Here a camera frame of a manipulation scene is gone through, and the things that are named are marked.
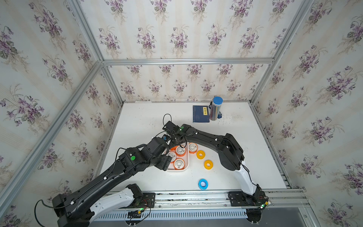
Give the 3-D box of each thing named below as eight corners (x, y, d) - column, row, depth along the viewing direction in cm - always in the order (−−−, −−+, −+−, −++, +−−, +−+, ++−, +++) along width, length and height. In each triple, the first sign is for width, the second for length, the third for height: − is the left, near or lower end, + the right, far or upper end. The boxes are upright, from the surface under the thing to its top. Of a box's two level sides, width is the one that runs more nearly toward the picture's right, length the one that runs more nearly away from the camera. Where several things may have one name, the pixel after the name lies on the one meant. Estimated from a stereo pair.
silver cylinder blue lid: (210, 121, 110) (214, 103, 95) (209, 113, 115) (213, 96, 100) (218, 121, 110) (224, 103, 95) (216, 113, 115) (222, 96, 100)
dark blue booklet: (193, 122, 110) (193, 120, 108) (192, 107, 120) (192, 105, 118) (209, 122, 110) (210, 120, 108) (207, 107, 120) (207, 105, 118)
